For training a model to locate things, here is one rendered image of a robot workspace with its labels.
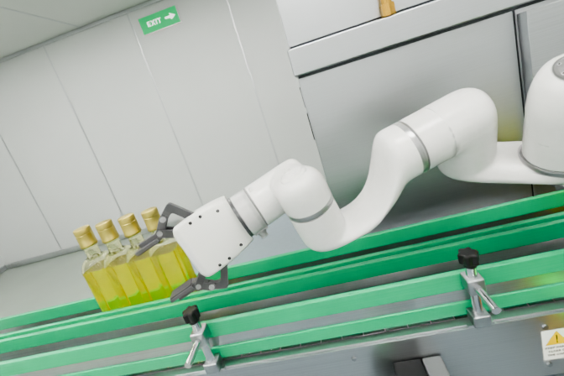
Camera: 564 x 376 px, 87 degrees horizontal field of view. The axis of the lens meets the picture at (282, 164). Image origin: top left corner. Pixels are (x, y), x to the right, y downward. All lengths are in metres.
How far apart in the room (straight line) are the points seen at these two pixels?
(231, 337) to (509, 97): 0.77
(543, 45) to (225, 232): 0.72
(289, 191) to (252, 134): 3.39
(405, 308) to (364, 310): 0.07
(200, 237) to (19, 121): 4.89
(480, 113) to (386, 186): 0.16
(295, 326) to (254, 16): 3.48
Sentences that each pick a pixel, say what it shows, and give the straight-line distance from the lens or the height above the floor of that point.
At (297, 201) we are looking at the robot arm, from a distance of 0.40.
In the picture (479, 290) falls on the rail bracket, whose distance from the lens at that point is 0.55.
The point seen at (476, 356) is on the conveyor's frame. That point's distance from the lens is 0.66.
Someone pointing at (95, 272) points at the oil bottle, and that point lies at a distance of 0.81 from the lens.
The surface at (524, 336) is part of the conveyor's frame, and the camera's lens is 0.66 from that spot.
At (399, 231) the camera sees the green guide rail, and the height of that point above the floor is 0.96.
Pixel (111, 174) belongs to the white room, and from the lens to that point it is 4.67.
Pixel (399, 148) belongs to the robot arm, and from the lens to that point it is 0.43.
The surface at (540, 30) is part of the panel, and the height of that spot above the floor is 1.27.
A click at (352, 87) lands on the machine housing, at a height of 1.27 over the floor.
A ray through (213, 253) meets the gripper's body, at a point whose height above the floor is 1.11.
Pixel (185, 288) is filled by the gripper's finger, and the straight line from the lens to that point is 0.53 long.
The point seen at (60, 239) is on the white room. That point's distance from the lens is 5.60.
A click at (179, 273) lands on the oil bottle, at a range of 0.72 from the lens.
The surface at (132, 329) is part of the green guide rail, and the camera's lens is 0.82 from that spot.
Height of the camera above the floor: 1.31
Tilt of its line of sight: 13 degrees down
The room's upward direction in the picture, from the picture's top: 18 degrees counter-clockwise
